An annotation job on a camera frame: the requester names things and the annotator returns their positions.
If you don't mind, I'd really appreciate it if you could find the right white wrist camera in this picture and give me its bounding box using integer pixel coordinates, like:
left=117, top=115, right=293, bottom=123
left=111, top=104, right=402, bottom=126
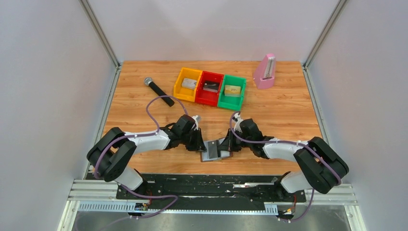
left=232, top=115, right=243, bottom=132

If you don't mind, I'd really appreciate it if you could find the silver card in yellow bin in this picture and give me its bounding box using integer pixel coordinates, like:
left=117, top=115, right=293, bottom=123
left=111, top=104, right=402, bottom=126
left=181, top=78, right=197, bottom=90

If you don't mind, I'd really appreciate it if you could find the green plastic bin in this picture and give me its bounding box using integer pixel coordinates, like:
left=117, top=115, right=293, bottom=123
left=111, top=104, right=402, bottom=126
left=217, top=75, right=246, bottom=111

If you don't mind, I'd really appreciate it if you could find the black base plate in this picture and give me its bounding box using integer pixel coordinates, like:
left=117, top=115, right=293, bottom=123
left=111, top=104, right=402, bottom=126
left=115, top=173, right=306, bottom=211

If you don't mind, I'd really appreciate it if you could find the yellow plastic bin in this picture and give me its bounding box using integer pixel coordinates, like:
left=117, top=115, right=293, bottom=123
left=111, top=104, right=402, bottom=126
left=173, top=67, right=203, bottom=102

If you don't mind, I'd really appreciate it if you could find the red plastic bin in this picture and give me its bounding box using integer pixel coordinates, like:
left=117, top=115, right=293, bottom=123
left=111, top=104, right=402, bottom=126
left=195, top=71, right=224, bottom=107

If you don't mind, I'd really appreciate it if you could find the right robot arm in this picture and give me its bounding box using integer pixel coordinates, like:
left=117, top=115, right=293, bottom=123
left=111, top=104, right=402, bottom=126
left=221, top=114, right=349, bottom=201

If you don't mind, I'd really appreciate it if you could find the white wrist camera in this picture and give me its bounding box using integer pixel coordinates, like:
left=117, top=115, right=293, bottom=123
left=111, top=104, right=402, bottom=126
left=192, top=115, right=201, bottom=126
left=232, top=115, right=243, bottom=132

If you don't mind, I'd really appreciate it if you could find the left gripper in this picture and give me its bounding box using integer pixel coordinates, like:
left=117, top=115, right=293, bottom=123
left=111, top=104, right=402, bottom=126
left=180, top=128, right=207, bottom=153

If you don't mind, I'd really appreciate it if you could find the black microphone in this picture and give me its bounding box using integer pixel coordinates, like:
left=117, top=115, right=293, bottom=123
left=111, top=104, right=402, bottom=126
left=144, top=77, right=175, bottom=107

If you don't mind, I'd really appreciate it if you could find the gold card in green bin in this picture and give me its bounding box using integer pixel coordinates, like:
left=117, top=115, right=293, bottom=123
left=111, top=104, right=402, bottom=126
left=224, top=85, right=242, bottom=97

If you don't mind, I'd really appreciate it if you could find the black card in red bin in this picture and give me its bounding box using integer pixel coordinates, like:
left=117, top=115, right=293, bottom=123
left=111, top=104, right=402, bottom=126
left=203, top=81, right=219, bottom=93

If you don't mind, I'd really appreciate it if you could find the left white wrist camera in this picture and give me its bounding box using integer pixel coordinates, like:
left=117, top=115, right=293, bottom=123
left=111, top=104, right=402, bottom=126
left=192, top=115, right=201, bottom=126

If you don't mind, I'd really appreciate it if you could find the pink metronome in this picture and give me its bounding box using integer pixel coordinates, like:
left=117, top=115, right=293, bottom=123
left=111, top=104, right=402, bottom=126
left=253, top=53, right=276, bottom=90

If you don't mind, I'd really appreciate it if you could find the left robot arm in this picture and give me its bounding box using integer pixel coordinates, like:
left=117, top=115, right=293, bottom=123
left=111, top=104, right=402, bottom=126
left=87, top=115, right=206, bottom=199

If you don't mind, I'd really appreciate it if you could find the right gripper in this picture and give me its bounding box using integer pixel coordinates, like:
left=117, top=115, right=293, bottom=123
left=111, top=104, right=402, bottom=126
left=218, top=128, right=253, bottom=153

